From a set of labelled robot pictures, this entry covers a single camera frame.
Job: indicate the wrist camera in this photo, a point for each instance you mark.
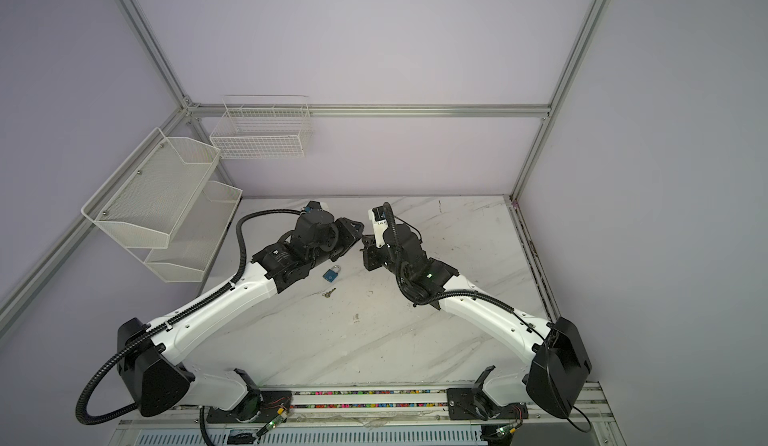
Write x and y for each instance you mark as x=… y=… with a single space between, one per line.
x=378 y=219
x=316 y=208

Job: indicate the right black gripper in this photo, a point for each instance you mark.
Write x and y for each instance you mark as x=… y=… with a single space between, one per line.
x=368 y=252

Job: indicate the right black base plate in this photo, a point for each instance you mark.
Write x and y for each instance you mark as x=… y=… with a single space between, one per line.
x=471 y=404

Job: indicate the white mesh shelf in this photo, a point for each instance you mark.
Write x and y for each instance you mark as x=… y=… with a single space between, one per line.
x=144 y=203
x=194 y=246

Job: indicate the large blue padlock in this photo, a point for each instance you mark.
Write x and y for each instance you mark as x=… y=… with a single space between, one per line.
x=331 y=274

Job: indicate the white wire basket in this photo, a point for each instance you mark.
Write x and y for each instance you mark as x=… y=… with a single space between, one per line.
x=263 y=127

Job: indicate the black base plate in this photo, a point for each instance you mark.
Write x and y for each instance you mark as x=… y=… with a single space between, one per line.
x=253 y=409
x=471 y=404

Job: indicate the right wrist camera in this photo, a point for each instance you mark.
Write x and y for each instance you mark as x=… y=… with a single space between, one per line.
x=378 y=219

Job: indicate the lower white mesh shelf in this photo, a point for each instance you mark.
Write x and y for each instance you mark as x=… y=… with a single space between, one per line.
x=194 y=246

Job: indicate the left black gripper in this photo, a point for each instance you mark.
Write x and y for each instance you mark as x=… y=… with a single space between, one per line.
x=349 y=233

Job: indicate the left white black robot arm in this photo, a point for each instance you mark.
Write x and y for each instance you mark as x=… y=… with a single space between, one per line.
x=151 y=358

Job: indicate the aluminium frame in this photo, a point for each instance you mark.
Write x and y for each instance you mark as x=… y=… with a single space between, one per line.
x=20 y=299

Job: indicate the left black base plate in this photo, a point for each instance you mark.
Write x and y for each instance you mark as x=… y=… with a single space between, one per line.
x=253 y=409

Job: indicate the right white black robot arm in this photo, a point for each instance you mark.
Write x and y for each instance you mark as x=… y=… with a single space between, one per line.
x=558 y=364

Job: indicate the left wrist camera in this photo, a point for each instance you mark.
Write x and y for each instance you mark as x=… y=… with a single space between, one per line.
x=316 y=208

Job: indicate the upper white mesh shelf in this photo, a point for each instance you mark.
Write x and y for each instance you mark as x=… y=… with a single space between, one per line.
x=144 y=203

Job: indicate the aluminium mounting rail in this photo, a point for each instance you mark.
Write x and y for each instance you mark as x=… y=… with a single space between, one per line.
x=373 y=407

